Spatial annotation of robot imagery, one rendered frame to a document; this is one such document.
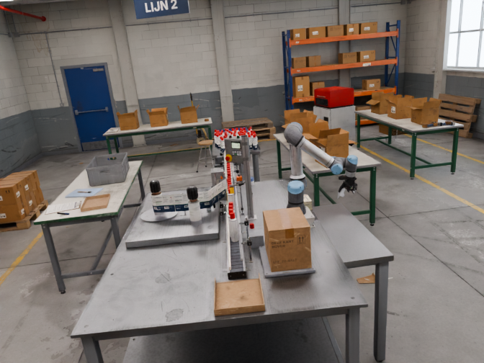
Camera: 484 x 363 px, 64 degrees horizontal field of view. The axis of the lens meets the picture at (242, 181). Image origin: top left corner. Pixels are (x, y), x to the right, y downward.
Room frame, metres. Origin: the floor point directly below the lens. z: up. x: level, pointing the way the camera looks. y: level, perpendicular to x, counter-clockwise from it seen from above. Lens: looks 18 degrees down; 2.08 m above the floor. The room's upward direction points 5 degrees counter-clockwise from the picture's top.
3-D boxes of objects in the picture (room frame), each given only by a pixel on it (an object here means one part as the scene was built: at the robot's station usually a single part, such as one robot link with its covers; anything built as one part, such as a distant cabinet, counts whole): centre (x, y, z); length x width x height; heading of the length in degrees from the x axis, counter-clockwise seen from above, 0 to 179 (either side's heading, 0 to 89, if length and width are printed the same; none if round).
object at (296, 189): (2.68, -0.39, 1.09); 0.13 x 0.12 x 0.14; 163
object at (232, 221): (2.38, 0.08, 0.98); 0.05 x 0.05 x 0.20
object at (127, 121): (8.17, 2.25, 0.97); 0.47 x 0.41 x 0.37; 1
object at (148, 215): (2.97, 0.70, 0.89); 0.31 x 0.31 x 0.01
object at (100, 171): (4.52, 1.57, 0.91); 0.60 x 0.40 x 0.22; 9
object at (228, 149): (2.92, 0.02, 1.38); 0.17 x 0.10 x 0.19; 56
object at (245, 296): (1.81, 0.08, 0.85); 0.30 x 0.26 x 0.04; 1
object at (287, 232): (2.14, -0.24, 0.99); 0.30 x 0.24 x 0.27; 2
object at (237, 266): (2.81, 0.10, 0.86); 1.65 x 0.08 x 0.04; 1
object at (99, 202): (3.60, 1.45, 0.82); 0.34 x 0.24 x 0.03; 11
